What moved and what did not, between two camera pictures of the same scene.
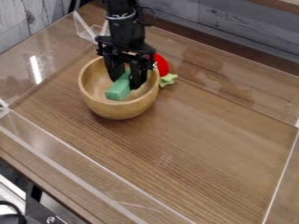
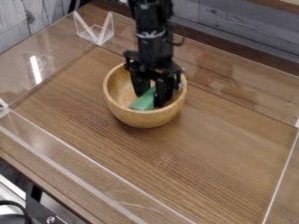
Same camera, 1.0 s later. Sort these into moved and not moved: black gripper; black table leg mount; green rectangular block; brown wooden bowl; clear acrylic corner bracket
Moved: green rectangular block; black gripper; brown wooden bowl
Not moved: black table leg mount; clear acrylic corner bracket
